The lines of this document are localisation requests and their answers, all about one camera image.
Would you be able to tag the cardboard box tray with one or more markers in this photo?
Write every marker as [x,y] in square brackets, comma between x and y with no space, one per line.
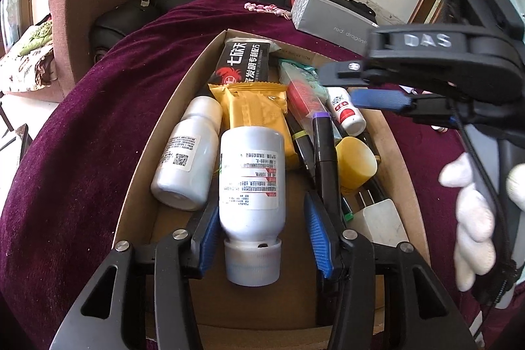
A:
[280,315]

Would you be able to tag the grey shoe box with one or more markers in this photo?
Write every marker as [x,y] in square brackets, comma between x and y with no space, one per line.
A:
[333,23]

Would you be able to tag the white bottle green label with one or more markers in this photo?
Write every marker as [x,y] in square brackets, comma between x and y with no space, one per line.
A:
[185,170]

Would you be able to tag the white pill bottle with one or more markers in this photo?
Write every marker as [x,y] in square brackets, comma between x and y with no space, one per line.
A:
[252,204]

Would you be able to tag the black marker gold cap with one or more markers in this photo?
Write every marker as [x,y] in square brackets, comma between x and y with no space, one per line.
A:
[303,147]

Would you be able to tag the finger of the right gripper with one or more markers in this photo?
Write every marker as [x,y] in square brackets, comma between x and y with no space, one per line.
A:
[377,99]

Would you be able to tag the black marker green cap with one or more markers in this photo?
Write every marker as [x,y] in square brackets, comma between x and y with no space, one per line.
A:
[346,209]

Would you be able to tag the clear tube orange contents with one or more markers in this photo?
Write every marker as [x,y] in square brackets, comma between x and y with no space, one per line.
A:
[302,103]

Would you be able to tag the black Chinese text pouch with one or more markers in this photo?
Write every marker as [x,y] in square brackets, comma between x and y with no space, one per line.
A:
[244,60]

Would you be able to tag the yellow tape roll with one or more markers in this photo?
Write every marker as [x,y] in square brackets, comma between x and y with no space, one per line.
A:
[356,164]

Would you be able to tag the white spray bottle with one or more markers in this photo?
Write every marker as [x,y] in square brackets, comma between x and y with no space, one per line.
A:
[346,114]

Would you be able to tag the black marker purple cap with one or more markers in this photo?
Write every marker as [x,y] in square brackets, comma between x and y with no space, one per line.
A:
[326,167]

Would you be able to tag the white soap block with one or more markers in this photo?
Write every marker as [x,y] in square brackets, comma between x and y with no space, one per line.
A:
[377,219]

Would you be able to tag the teal tissue packet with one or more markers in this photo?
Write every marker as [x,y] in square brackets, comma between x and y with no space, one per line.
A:
[289,69]

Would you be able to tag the yellow foil packet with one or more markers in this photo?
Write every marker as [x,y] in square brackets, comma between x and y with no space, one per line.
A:
[257,104]

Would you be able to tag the white gloved right hand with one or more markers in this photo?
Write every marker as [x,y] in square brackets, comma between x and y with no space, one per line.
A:
[474,252]

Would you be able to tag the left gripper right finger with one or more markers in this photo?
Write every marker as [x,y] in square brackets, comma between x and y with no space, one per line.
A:
[418,311]

